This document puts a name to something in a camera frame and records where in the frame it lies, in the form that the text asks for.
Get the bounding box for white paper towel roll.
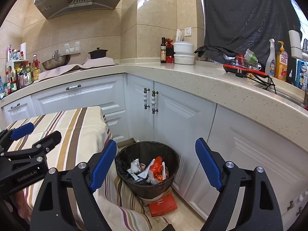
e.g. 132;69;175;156
20;42;27;59

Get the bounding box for steel wok pan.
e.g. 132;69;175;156
42;49;70;70

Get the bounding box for silver foil wrapper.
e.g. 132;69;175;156
131;158;142;174

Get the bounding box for orange red box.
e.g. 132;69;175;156
149;193;177;217

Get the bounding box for black trash bin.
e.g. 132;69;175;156
115;141;180;200

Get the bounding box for white water filter faucet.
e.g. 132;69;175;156
289;30;308;62

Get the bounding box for white plastic bag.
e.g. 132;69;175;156
146;171;160;186

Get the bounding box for dark sauce bottle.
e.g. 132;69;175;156
160;37;167;63

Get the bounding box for striped tablecloth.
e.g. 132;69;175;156
7;106;168;230

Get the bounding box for beige stove cover cloth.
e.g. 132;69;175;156
37;57;115;82

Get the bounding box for blue cleaner bottle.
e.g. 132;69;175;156
295;60;308;91

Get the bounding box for red packet by bottle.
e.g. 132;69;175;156
166;38;174;63

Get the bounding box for white stacked bowls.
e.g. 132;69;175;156
173;41;195;65

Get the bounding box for red power strip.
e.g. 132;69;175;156
222;64;268;78

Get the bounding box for black curtain cloth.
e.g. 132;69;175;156
196;0;301;66

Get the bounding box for yellow cooking oil bottle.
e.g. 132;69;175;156
31;54;40;81

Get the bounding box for blue white snack bag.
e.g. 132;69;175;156
0;77;5;100

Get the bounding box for yellow dish soap bottle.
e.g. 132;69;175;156
275;41;288;81

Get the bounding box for orange plastic bag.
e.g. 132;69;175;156
148;157;169;183

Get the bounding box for person's left hand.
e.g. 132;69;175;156
14;190;31;221

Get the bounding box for white wall socket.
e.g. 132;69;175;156
184;27;192;37

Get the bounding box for black pot with lid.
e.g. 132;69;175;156
88;48;108;59

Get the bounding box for white spice rack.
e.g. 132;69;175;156
6;59;29;89

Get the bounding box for white spray bottle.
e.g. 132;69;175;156
265;39;276;77

